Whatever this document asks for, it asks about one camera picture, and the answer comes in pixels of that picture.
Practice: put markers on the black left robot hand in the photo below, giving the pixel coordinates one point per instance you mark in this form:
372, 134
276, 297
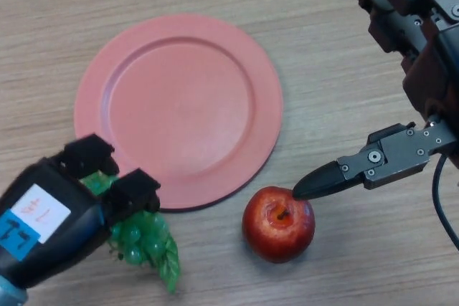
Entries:
71, 220

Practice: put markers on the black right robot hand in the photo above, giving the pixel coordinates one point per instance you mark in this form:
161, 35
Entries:
434, 62

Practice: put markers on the green grapes bunch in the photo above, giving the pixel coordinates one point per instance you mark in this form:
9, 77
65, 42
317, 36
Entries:
143, 241

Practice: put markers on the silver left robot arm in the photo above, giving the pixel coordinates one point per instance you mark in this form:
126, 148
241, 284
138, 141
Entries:
10, 293

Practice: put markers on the pink round plate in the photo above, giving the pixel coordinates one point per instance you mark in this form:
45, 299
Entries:
186, 105

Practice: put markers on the red apple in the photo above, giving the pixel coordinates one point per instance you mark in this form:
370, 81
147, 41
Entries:
276, 238

